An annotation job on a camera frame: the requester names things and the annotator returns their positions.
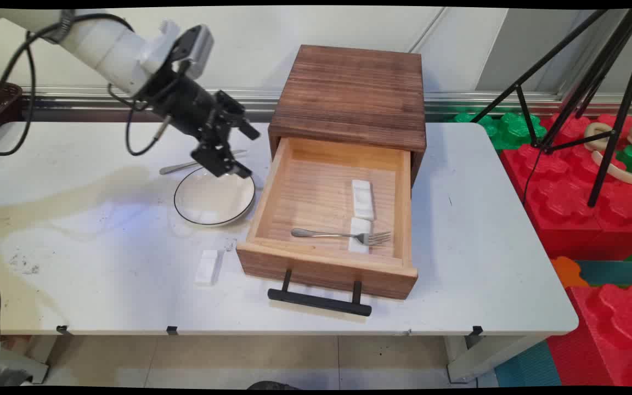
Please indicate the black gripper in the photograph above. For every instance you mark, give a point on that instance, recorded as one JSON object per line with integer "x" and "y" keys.
{"x": 184, "y": 107}

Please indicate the silver metal knife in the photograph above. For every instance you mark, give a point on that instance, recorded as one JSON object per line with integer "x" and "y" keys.
{"x": 179, "y": 167}

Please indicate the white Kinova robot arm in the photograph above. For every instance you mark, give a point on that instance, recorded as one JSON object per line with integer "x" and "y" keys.
{"x": 102, "y": 48}

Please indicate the white plate with black rim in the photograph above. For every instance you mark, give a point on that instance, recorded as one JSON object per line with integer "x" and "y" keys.
{"x": 209, "y": 203}

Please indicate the light wooden drawer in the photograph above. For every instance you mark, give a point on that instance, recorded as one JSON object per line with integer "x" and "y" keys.
{"x": 316, "y": 186}

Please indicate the dark wooden cabinet box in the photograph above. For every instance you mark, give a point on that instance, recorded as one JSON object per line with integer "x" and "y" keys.
{"x": 349, "y": 93}

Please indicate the white ceramic cutlery rest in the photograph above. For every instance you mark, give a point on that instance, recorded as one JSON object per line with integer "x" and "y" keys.
{"x": 359, "y": 226}
{"x": 362, "y": 198}
{"x": 207, "y": 267}

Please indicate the silver metal fork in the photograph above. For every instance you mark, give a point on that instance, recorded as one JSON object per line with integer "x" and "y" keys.
{"x": 321, "y": 234}

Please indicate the black table edge clip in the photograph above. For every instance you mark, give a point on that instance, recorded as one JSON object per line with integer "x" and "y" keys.
{"x": 476, "y": 330}
{"x": 171, "y": 330}
{"x": 62, "y": 330}

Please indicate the white table leg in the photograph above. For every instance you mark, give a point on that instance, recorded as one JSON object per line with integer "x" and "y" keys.
{"x": 480, "y": 356}

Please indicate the large red foam block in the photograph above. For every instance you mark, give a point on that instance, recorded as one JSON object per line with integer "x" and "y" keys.
{"x": 563, "y": 203}

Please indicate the orange foam piece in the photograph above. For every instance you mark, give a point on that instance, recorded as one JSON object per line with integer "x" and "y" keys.
{"x": 565, "y": 273}

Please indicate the teal foam mat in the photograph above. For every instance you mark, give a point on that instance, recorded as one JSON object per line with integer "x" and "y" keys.
{"x": 527, "y": 367}

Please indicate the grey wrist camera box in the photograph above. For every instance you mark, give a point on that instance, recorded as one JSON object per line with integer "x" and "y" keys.
{"x": 199, "y": 49}

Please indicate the aluminium wall rail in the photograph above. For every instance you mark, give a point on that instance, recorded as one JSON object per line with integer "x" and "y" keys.
{"x": 458, "y": 101}

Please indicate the black camera tripod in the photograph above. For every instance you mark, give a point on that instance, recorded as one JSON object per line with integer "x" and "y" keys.
{"x": 620, "y": 109}

